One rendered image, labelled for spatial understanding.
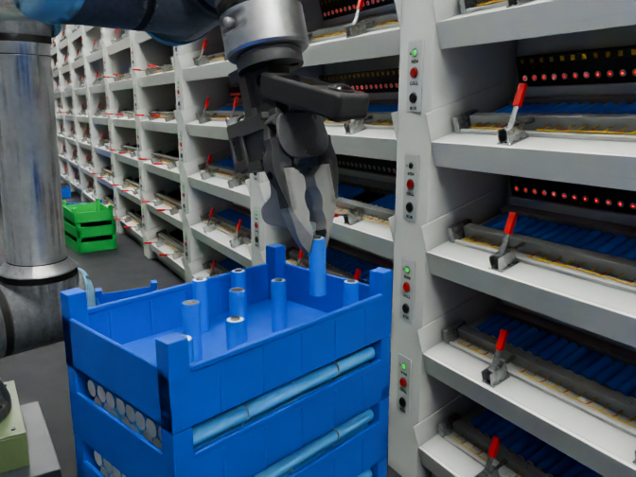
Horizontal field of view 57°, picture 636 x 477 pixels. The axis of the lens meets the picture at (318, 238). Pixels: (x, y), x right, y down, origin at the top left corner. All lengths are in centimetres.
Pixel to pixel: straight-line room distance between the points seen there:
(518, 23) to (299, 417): 63
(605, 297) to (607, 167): 17
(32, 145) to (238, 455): 83
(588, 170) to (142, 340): 60
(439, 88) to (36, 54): 74
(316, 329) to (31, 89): 81
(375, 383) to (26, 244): 80
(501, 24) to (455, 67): 16
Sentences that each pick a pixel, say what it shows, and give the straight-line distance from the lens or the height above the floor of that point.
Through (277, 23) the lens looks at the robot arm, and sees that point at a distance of 62.
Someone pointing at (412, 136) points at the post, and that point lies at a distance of 109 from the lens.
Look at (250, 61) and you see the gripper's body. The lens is 62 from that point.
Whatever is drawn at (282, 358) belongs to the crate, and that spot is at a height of 51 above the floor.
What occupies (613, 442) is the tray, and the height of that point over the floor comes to 30.
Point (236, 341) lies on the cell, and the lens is 56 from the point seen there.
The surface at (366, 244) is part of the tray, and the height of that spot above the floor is 46.
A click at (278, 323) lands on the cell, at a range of 69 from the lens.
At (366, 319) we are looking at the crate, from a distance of 66.
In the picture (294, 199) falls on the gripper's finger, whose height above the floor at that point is 65.
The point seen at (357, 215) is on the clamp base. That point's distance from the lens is 129.
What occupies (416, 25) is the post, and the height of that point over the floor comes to 88.
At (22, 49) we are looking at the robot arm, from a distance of 123.
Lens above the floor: 74
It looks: 13 degrees down
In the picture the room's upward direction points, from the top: straight up
